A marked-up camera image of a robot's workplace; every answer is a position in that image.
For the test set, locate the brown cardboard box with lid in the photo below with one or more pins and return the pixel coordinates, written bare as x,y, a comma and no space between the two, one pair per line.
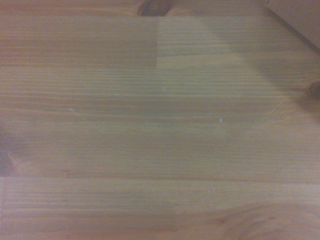
301,12

